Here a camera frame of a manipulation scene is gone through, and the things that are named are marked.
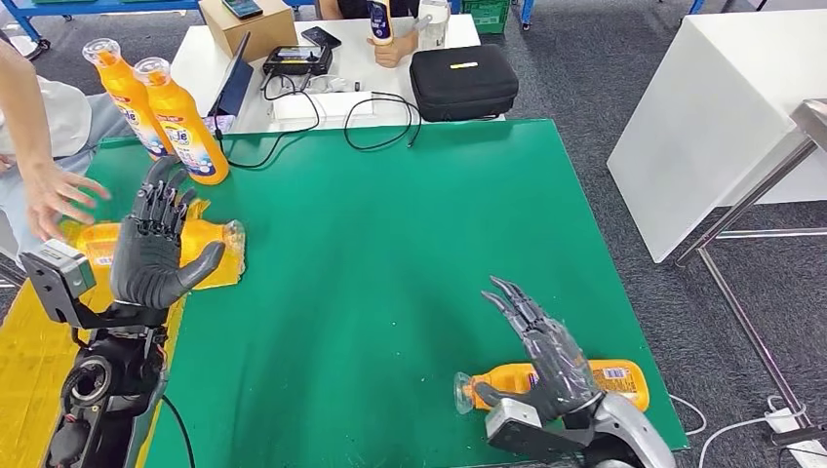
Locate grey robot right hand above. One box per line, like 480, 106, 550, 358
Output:
474, 276, 606, 426

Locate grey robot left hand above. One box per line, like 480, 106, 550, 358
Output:
109, 154, 227, 311

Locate person's left hand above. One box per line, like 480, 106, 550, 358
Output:
367, 28, 421, 70
22, 161, 112, 244

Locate yellow drink bottle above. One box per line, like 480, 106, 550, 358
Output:
368, 0, 396, 47

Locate orange detergent bottle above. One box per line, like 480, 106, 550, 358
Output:
453, 359, 650, 416
82, 37, 177, 162
132, 57, 230, 187
74, 217, 248, 292

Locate person in dark shirt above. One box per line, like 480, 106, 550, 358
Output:
316, 0, 421, 69

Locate clear safety glasses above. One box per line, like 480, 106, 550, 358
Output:
303, 74, 362, 95

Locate black smartphone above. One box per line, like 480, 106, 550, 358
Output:
300, 25, 343, 51
221, 0, 265, 20

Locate black carrying case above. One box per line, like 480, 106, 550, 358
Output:
409, 43, 521, 124

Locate seated person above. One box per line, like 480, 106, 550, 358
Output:
0, 38, 135, 273

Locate flat white box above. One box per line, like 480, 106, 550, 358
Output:
271, 91, 376, 124

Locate green plastic crate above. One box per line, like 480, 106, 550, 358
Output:
462, 0, 513, 35

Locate black controller with screen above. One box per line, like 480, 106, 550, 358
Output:
261, 45, 335, 77

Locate blue steel rack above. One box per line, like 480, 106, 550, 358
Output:
0, 0, 202, 52
520, 0, 707, 30

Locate brown cardboard box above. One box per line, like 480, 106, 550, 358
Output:
198, 0, 299, 63

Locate dark blue tablet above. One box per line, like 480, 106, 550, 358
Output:
208, 30, 256, 120

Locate green table mat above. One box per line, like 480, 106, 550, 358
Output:
60, 119, 691, 468

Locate white power strip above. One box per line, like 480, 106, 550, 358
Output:
764, 407, 827, 468

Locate steel table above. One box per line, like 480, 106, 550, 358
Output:
675, 98, 827, 431

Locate white table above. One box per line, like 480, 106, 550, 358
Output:
607, 9, 827, 265

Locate clear cup with handle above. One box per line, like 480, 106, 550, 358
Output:
413, 0, 452, 52

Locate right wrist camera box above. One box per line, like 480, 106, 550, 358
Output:
484, 397, 596, 461

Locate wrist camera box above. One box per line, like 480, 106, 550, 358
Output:
484, 397, 596, 461
19, 239, 98, 325

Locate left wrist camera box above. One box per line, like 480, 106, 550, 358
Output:
19, 239, 98, 325

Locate black looped cable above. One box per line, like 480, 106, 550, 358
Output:
342, 91, 423, 152

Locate black tablet cable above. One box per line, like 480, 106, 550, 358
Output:
215, 72, 322, 171

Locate white cable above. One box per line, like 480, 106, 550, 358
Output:
668, 394, 709, 437
697, 399, 808, 468

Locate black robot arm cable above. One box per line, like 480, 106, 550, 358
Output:
161, 395, 196, 468

